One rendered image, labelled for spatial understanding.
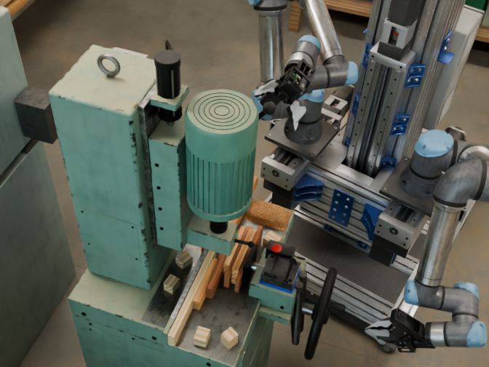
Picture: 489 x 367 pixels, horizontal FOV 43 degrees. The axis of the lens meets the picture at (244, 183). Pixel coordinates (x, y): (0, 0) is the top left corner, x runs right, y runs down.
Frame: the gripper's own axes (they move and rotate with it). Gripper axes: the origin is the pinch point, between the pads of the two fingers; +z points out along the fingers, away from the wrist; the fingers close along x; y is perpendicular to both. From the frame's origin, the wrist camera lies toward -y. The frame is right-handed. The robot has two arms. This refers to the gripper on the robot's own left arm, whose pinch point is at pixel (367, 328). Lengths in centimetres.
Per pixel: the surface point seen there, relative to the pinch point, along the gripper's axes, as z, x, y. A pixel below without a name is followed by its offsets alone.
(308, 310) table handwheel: 11.0, -7.4, -19.5
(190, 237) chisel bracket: 33, -9, -57
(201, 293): 31, -20, -45
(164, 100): 14, -9, -102
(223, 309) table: 27, -21, -38
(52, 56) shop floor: 236, 173, -53
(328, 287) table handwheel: 0.8, -6.2, -28.9
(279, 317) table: 14.9, -15.5, -27.2
